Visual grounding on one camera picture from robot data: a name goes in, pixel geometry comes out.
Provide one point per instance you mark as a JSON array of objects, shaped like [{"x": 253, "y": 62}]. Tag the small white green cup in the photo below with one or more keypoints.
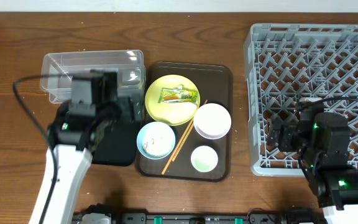
[{"x": 204, "y": 159}]

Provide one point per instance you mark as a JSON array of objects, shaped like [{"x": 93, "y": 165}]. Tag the grey dishwasher rack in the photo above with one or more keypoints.
[{"x": 285, "y": 62}]

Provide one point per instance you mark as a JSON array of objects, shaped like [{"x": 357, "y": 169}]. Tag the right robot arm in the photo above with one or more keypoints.
[{"x": 321, "y": 141}]

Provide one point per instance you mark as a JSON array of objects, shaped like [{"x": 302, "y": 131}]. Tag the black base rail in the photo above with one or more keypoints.
[{"x": 100, "y": 213}]

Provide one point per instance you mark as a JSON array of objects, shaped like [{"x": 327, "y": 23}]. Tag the dark brown tray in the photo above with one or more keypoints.
[{"x": 215, "y": 85}]

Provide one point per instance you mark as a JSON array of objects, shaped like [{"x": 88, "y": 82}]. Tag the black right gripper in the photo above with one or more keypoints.
[{"x": 288, "y": 130}]

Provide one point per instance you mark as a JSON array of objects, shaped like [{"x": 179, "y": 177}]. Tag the black plastic bin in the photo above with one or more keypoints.
[{"x": 116, "y": 138}]

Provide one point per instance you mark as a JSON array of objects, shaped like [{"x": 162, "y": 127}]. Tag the blue bowl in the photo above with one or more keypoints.
[{"x": 154, "y": 127}]

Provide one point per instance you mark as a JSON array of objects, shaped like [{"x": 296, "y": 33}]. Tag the pink bowl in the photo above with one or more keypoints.
[{"x": 212, "y": 121}]

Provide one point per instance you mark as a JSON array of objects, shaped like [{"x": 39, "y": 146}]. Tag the green snack wrapper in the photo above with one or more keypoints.
[{"x": 179, "y": 94}]

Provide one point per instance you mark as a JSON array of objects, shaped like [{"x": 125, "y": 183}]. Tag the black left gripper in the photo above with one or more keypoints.
[{"x": 126, "y": 104}]

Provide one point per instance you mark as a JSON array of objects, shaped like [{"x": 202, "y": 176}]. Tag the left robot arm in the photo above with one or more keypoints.
[{"x": 69, "y": 156}]

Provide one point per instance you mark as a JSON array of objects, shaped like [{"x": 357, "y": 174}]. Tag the clear plastic bin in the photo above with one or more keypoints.
[{"x": 58, "y": 69}]

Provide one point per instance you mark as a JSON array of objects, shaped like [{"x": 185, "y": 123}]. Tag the rice food waste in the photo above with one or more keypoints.
[{"x": 157, "y": 145}]

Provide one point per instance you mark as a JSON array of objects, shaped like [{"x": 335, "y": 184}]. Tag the yellow plate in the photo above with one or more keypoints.
[{"x": 172, "y": 114}]

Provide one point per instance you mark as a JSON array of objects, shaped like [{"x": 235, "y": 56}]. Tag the wooden chopstick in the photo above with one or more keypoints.
[
  {"x": 183, "y": 139},
  {"x": 168, "y": 163}
]

